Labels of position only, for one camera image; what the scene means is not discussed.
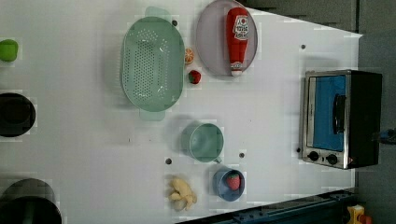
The black toaster oven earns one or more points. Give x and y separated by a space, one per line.
342 112

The green cup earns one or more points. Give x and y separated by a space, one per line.
203 142

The red strawberry toy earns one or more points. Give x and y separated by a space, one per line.
194 77

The orange slice toy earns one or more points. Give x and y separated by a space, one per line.
189 55

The strawberry toy in bowl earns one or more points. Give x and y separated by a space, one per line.
233 181

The green oval colander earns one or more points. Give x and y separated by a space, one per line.
152 64

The blue bowl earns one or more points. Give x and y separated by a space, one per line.
221 188

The yellow plush banana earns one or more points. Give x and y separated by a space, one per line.
182 195

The red plush ketchup bottle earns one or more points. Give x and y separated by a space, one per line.
237 38

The yellow orange clamp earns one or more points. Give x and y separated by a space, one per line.
357 215

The black round base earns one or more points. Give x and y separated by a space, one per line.
29 201

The green cylinder object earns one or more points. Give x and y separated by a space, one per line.
8 50

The blue metal frame rail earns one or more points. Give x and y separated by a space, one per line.
326 208

